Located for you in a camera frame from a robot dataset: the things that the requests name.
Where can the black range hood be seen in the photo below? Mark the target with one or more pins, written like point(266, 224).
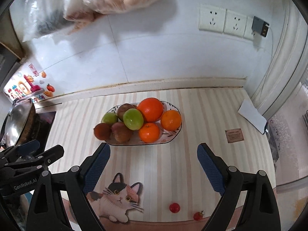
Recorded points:
point(9, 62)

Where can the colourful festive wall sticker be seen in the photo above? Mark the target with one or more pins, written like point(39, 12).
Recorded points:
point(24, 86)

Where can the green apple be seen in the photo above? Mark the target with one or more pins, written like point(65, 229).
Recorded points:
point(133, 118)
point(109, 118)

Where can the frosted patterned glass door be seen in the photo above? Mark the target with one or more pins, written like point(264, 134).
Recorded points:
point(288, 137)

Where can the steel wok pan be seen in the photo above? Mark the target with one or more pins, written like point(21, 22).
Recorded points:
point(16, 120)

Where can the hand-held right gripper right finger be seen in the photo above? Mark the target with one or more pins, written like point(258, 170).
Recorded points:
point(211, 170)

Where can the black cooktop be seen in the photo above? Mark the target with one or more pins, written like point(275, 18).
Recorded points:
point(45, 125)

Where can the steel wok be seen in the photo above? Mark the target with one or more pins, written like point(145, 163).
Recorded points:
point(30, 125)

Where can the reddish brown apple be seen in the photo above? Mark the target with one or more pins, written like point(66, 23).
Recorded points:
point(122, 133)
point(125, 109)
point(102, 131)

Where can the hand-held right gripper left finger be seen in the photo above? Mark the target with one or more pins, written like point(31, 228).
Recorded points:
point(96, 170)

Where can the clear bag with dark contents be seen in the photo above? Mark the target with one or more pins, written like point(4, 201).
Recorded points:
point(48, 21)

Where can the white wall socket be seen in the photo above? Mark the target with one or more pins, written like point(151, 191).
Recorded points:
point(247, 32)
point(234, 24)
point(211, 18)

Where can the large orange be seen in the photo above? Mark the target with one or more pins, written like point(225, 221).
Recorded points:
point(150, 109)

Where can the oval patterned ceramic plate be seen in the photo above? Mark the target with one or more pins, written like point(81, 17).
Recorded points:
point(166, 137)

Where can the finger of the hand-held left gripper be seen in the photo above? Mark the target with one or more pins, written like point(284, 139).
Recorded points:
point(49, 156)
point(28, 146)

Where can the grey charger plug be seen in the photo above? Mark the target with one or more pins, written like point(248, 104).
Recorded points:
point(259, 26)

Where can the white phone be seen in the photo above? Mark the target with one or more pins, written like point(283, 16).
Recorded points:
point(251, 115)

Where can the red cherry tomato with stem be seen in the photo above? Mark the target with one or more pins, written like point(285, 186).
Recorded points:
point(198, 215)

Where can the small orange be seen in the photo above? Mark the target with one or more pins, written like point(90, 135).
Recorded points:
point(149, 132)
point(171, 119)

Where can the striped cat print tablecloth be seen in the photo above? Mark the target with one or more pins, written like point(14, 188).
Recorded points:
point(168, 168)

